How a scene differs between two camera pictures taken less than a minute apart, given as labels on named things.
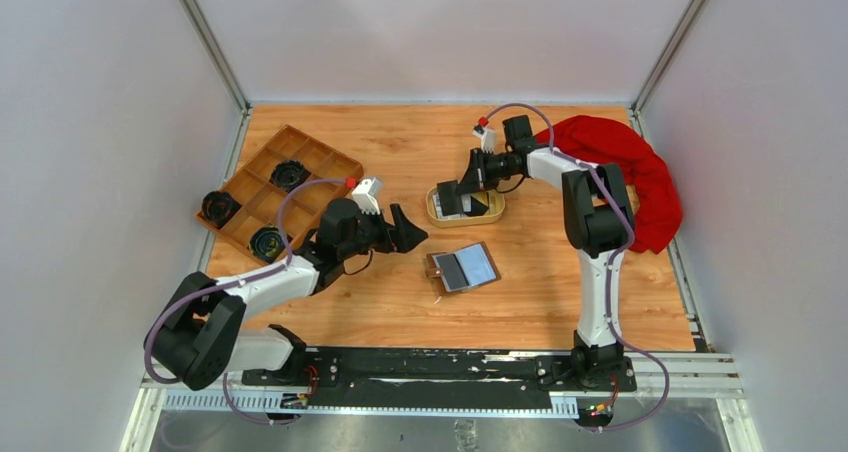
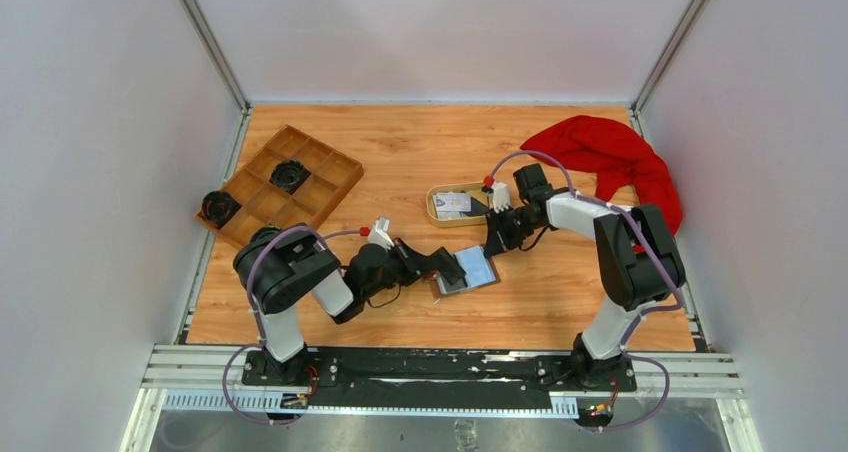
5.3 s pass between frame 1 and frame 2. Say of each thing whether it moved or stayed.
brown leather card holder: stayed
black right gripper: moved
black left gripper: moved
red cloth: stayed
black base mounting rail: stayed
